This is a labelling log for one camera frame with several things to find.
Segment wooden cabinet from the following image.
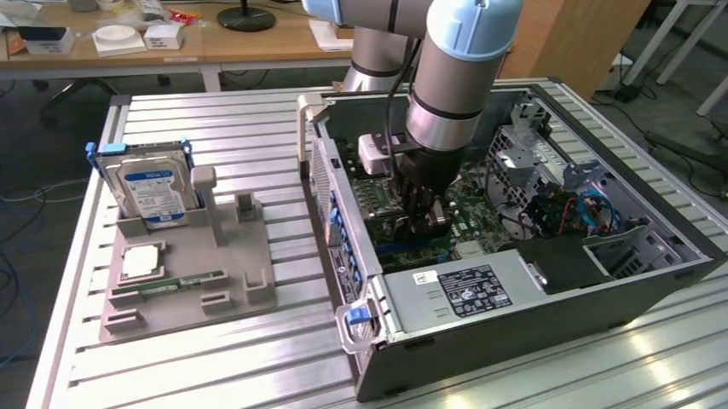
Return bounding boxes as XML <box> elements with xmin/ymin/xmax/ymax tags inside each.
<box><xmin>498</xmin><ymin>0</ymin><xmax>653</xmax><ymax>101</ymax></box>

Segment white round-top box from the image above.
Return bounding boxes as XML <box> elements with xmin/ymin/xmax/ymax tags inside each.
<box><xmin>90</xmin><ymin>24</ymin><xmax>149</xmax><ymax>58</ymax></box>

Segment blue floor cable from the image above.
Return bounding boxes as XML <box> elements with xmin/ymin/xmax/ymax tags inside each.
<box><xmin>0</xmin><ymin>176</ymin><xmax>86</xmax><ymax>368</ymax></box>

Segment black chair base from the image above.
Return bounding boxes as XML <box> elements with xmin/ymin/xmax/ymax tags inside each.
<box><xmin>37</xmin><ymin>73</ymin><xmax>172</xmax><ymax>125</ymax></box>

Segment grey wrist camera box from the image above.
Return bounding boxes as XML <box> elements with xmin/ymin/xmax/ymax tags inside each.
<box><xmin>356</xmin><ymin>133</ymin><xmax>408</xmax><ymax>176</ymax></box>

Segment white papers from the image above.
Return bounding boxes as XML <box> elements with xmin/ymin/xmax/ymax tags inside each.
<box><xmin>308</xmin><ymin>18</ymin><xmax>356</xmax><ymax>53</ymax></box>

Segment white labelled box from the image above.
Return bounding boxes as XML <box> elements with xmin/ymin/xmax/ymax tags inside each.
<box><xmin>141</xmin><ymin>22</ymin><xmax>186</xmax><ymax>50</ymax></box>

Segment grey metal disk bay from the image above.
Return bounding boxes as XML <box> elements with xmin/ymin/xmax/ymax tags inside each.
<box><xmin>580</xmin><ymin>224</ymin><xmax>685</xmax><ymax>283</ymax></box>

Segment grey parts rack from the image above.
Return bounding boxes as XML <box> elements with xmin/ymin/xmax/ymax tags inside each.
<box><xmin>98</xmin><ymin>165</ymin><xmax>280</xmax><ymax>346</ymax></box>

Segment blue wire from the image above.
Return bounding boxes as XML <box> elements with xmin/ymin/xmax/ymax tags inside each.
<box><xmin>571</xmin><ymin>190</ymin><xmax>625</xmax><ymax>238</ymax></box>

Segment red wire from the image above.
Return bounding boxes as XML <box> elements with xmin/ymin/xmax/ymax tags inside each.
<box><xmin>552</xmin><ymin>193</ymin><xmax>570</xmax><ymax>232</ymax></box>

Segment metal drive cage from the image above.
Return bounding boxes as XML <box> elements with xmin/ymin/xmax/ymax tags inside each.
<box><xmin>486</xmin><ymin>100</ymin><xmax>604</xmax><ymax>216</ymax></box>

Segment green ram stick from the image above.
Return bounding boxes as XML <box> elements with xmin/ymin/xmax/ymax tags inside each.
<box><xmin>110</xmin><ymin>272</ymin><xmax>225</xmax><ymax>297</ymax></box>

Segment silver cpu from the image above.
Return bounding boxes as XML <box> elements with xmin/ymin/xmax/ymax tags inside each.
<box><xmin>120</xmin><ymin>245</ymin><xmax>164</xmax><ymax>278</ymax></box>

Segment grey power supply unit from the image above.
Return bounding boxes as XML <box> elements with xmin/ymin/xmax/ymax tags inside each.
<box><xmin>379</xmin><ymin>249</ymin><xmax>547</xmax><ymax>338</ymax></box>

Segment black round lamp base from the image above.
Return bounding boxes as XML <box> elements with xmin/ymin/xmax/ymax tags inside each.
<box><xmin>216</xmin><ymin>0</ymin><xmax>277</xmax><ymax>33</ymax></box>

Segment white box dark top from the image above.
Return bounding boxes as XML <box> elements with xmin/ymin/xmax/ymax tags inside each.
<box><xmin>15</xmin><ymin>26</ymin><xmax>77</xmax><ymax>56</ymax></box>

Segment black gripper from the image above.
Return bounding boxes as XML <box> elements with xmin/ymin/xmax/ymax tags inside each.
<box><xmin>393</xmin><ymin>147</ymin><xmax>466</xmax><ymax>219</ymax></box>

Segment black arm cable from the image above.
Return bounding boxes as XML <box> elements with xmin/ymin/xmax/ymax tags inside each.
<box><xmin>381</xmin><ymin>38</ymin><xmax>424</xmax><ymax>180</ymax></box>

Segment wooden desk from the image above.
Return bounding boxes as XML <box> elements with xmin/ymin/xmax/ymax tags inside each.
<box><xmin>0</xmin><ymin>0</ymin><xmax>364</xmax><ymax>93</ymax></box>

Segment green motherboard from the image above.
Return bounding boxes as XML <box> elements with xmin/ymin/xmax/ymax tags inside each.
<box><xmin>344</xmin><ymin>160</ymin><xmax>516</xmax><ymax>274</ymax></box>

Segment black open pc case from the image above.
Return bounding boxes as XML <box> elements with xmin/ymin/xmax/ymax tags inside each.
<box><xmin>295</xmin><ymin>82</ymin><xmax>728</xmax><ymax>404</ymax></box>

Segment white table frame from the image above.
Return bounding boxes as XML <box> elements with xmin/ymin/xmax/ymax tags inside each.
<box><xmin>617</xmin><ymin>0</ymin><xmax>728</xmax><ymax>117</ymax></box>

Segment hard disk blue caddy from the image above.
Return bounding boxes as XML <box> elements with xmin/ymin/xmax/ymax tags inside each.
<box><xmin>82</xmin><ymin>137</ymin><xmax>194</xmax><ymax>232</ymax></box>

